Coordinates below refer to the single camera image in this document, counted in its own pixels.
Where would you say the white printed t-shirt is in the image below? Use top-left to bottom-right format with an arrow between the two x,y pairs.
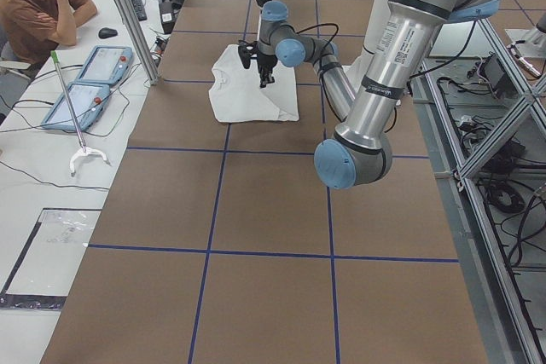
209,44 -> 299,123

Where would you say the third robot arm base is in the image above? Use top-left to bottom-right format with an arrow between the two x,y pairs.
505,15 -> 545,79

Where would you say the black power adapter box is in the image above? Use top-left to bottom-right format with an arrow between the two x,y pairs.
159,0 -> 176,34

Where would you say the black keyboard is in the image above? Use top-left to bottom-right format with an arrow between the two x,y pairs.
130,0 -> 148,21

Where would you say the far blue teach pendant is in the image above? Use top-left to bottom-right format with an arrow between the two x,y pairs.
76,45 -> 133,85

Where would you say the blue teach pendant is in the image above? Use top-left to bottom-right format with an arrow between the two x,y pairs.
76,45 -> 133,85
41,82 -> 110,131

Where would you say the black computer mouse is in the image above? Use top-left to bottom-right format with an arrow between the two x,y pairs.
98,27 -> 118,39

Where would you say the near blue teach pendant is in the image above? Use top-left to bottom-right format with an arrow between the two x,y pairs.
41,82 -> 110,131

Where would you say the reacher grabber stick tool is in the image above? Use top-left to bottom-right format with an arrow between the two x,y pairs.
50,51 -> 110,176

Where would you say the seated man brown shirt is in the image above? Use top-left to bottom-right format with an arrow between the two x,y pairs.
1,0 -> 98,66

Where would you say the clear plastic bag sheet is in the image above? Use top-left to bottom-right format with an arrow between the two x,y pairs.
1,208 -> 101,311

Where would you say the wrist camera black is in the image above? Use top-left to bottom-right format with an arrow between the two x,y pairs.
237,40 -> 258,69

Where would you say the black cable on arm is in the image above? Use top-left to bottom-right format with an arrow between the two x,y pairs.
293,22 -> 342,79

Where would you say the white camera mast with base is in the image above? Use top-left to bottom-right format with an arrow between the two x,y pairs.
343,0 -> 391,113

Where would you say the aluminium frame post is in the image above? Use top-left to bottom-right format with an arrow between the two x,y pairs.
114,0 -> 159,85

